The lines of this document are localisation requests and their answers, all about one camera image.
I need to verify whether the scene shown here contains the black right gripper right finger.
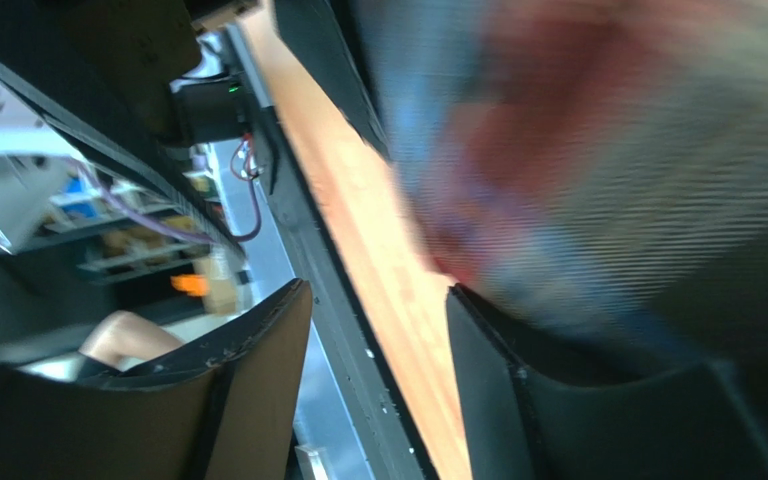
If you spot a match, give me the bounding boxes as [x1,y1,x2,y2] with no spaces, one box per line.
[446,286,768,479]

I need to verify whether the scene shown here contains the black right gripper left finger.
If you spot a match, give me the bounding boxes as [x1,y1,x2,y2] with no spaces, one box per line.
[0,279,312,479]

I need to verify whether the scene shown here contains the brown blue red plaid shirt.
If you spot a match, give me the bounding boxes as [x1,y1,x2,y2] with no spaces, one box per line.
[354,1,768,371]

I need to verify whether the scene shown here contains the person bare leg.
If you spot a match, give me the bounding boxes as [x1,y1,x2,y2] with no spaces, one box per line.
[78,311,184,369]

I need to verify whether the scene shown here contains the black controller box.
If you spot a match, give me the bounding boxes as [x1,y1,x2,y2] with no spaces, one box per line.
[173,80,251,144]

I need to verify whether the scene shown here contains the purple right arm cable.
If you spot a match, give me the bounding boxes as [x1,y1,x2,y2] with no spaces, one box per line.
[71,133,264,245]

